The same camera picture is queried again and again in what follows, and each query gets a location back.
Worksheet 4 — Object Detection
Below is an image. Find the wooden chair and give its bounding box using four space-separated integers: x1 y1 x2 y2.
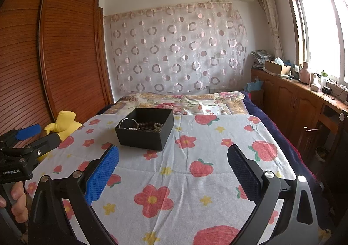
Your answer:
298 125 327 160

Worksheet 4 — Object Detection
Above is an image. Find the stack of magazines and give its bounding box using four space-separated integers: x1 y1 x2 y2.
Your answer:
251 49 275 68

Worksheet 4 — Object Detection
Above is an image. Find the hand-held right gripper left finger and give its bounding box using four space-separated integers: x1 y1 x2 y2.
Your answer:
27 145 120 245

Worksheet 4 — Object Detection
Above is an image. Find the window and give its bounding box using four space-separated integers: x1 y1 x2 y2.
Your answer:
283 0 348 85

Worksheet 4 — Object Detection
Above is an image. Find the person's left hand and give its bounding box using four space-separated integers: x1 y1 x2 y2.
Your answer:
0 181 29 224

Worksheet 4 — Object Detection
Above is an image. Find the circle patterned wall cloth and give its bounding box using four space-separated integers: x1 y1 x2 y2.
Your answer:
105 3 248 93

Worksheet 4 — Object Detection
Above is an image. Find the dark wooden bead bracelet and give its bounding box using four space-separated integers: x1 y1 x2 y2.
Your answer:
136 122 155 132

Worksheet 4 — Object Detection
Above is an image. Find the blue plastic bag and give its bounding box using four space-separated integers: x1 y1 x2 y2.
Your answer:
245 79 264 92

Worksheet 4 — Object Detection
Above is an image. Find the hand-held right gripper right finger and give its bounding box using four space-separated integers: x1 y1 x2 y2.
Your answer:
227 144 320 245

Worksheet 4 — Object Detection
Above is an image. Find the strawberry print blanket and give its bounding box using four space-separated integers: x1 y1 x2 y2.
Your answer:
26 113 316 245

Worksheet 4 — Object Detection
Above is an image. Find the silver bangle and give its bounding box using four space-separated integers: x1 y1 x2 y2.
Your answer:
119 118 137 129

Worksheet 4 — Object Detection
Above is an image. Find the waste bin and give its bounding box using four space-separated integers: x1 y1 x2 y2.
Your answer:
315 147 330 162

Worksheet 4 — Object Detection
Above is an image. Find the black cardboard box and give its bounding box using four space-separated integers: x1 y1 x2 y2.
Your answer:
115 108 174 151

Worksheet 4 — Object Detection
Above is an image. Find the patterned window curtain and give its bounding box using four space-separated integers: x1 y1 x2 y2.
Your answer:
256 0 284 60

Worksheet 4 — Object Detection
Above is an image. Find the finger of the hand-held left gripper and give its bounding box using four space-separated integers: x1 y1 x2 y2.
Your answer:
0 124 42 145
26 134 61 157

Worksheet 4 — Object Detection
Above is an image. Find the wooden wardrobe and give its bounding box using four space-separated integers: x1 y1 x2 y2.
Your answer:
0 0 115 153

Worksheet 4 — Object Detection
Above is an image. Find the yellow plush toy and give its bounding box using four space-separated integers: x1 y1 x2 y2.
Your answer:
38 110 83 161

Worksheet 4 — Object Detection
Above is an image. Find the open cardboard box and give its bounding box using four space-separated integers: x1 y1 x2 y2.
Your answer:
265 60 291 75

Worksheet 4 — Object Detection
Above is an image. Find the dark blue blanket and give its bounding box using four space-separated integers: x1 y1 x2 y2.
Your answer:
242 91 327 207

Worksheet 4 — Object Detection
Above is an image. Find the pink jug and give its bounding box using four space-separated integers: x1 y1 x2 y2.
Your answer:
299 62 312 85

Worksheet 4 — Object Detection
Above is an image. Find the wooden cabinet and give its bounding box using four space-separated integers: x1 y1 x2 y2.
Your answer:
250 67 348 207

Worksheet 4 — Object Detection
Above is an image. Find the floral quilt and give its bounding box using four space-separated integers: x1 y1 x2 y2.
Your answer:
105 92 249 116

